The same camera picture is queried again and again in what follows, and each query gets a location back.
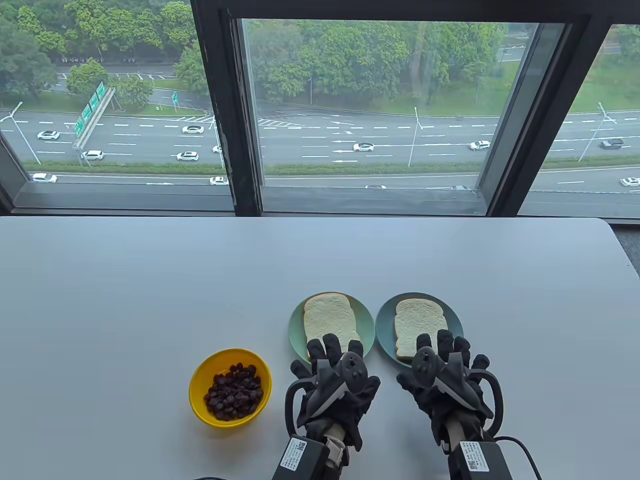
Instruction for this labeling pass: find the person's right hand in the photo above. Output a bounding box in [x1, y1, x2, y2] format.
[396, 329, 493, 447]

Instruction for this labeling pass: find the person's left hand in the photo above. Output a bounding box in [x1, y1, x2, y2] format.
[290, 334, 382, 452]

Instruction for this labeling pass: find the white toast slice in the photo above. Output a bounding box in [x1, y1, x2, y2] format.
[393, 298, 450, 363]
[303, 294, 362, 362]

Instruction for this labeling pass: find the heap of dried cranberries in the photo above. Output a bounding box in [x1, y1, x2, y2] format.
[203, 363, 264, 422]

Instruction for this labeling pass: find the yellow bowl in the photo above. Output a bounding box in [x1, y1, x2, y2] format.
[188, 348, 273, 429]

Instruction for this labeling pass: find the green round plate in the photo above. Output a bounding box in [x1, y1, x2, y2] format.
[288, 291, 376, 365]

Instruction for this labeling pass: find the blue round plate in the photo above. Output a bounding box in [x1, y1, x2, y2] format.
[375, 292, 464, 368]

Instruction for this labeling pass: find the beige wrist watch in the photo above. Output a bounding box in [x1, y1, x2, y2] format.
[322, 436, 351, 471]

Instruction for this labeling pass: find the black box with white label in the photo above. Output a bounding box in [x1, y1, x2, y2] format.
[272, 435, 332, 480]
[447, 440, 513, 480]

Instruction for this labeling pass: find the green road sign gantry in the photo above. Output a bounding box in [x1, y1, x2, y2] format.
[72, 81, 117, 151]

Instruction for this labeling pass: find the grey motion controller with strap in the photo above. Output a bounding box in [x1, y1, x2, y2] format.
[411, 347, 506, 437]
[285, 351, 371, 441]

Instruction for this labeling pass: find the white street lamp post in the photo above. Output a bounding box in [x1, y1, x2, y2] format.
[0, 101, 42, 166]
[407, 106, 424, 168]
[578, 102, 618, 162]

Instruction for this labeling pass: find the dark window frame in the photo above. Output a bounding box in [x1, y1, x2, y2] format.
[0, 0, 640, 221]

